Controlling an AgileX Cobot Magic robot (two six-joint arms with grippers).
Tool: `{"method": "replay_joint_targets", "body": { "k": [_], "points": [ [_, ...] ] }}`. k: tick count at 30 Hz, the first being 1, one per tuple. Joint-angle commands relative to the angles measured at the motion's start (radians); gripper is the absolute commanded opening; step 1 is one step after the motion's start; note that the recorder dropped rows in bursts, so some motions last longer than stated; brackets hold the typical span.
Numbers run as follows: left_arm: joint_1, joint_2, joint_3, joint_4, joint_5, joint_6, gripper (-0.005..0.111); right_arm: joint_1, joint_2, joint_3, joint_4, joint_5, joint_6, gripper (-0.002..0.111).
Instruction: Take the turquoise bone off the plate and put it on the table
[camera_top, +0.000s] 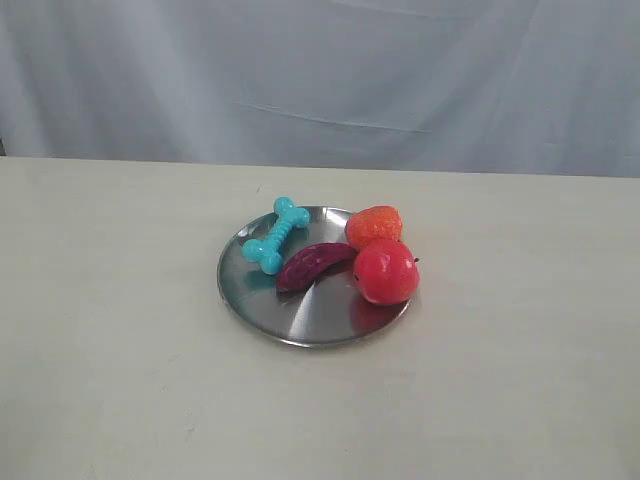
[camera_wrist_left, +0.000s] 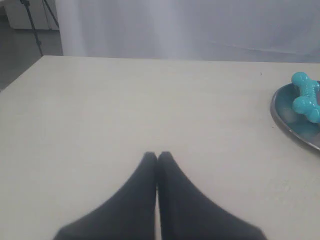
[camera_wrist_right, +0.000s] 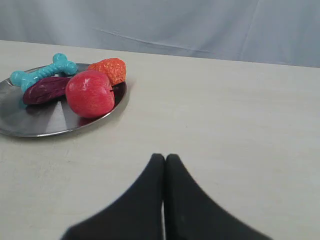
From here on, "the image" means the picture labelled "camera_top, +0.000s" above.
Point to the orange red toy strawberry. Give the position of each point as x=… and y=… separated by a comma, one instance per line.
x=374, y=223

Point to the teal toy bone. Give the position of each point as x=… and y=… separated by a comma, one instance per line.
x=266, y=251

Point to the red toy apple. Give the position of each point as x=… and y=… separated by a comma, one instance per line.
x=386, y=272

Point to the white backdrop cloth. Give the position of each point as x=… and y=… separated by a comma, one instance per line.
x=545, y=87

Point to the round stainless steel plate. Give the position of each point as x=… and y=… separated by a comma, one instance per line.
x=330, y=312

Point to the purple toy sweet potato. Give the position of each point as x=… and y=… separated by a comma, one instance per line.
x=301, y=270

